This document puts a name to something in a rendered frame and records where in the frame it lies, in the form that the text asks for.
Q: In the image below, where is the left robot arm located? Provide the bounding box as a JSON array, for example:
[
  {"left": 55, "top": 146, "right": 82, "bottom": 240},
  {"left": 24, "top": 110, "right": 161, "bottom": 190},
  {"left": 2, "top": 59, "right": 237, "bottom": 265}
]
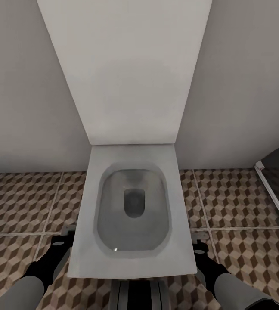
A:
[{"left": 0, "top": 224, "right": 77, "bottom": 310}]

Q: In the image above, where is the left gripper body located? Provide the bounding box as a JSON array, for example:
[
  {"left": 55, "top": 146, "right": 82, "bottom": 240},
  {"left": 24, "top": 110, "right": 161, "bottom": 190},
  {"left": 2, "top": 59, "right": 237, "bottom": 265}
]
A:
[{"left": 51, "top": 234, "right": 75, "bottom": 247}]

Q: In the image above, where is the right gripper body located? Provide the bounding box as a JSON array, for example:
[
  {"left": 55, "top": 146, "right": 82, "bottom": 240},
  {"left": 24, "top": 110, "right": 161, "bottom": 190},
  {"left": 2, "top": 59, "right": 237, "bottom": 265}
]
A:
[{"left": 193, "top": 243, "right": 208, "bottom": 256}]

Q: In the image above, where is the robot trunk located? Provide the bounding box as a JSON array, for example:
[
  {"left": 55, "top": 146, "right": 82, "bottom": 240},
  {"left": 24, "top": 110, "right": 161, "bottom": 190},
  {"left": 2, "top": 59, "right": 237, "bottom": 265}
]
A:
[{"left": 108, "top": 280, "right": 171, "bottom": 310}]

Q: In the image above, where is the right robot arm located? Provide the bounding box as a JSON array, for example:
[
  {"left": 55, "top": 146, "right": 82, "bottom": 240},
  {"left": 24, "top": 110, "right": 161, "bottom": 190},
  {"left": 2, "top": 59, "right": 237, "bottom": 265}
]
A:
[{"left": 191, "top": 233, "right": 279, "bottom": 310}]

